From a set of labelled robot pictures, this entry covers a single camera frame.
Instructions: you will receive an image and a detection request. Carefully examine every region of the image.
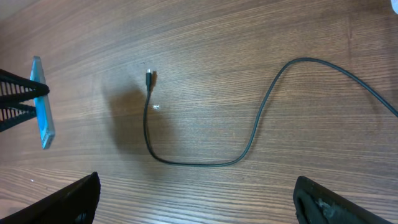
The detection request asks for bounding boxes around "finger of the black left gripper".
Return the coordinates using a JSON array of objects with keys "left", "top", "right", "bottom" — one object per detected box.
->
[
  {"left": 1, "top": 69, "right": 50, "bottom": 100},
  {"left": 1, "top": 103, "right": 37, "bottom": 132}
]

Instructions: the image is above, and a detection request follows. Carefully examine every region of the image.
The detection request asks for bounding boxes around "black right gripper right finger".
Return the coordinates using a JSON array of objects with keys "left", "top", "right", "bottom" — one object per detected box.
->
[{"left": 293, "top": 176, "right": 391, "bottom": 224}]

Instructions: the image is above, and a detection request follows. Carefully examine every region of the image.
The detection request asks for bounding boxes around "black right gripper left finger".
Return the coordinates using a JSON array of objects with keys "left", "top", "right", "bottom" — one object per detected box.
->
[{"left": 1, "top": 172, "right": 101, "bottom": 224}]

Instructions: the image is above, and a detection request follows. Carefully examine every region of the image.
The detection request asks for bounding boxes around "blue Galaxy smartphone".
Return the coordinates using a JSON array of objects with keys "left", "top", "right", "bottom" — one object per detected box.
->
[{"left": 30, "top": 56, "right": 55, "bottom": 149}]

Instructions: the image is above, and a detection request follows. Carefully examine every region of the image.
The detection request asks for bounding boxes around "black charger cable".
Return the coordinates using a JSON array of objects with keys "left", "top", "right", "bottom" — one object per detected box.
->
[{"left": 142, "top": 57, "right": 398, "bottom": 168}]

